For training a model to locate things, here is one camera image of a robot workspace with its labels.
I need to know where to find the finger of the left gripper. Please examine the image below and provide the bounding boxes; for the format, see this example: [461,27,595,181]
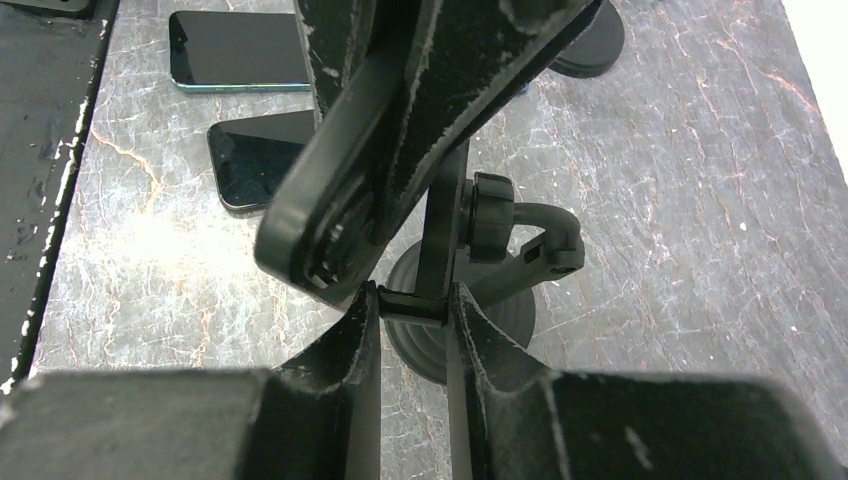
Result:
[370,1,602,245]
[294,0,378,123]

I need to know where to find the black round-base phone stand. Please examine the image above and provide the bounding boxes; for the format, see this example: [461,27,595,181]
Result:
[378,144,585,385]

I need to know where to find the far black phone stand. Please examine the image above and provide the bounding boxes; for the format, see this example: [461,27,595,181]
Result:
[548,1,625,79]

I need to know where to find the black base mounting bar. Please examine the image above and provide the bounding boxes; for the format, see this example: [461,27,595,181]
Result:
[1,1,119,397]

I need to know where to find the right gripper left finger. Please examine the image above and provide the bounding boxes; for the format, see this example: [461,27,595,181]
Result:
[269,281,381,479]

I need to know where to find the black smartphone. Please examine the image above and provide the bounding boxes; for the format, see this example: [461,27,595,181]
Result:
[207,110,315,213]
[168,10,311,93]
[254,44,407,309]

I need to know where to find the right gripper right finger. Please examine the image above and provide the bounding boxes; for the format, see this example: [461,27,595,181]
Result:
[447,283,570,479]

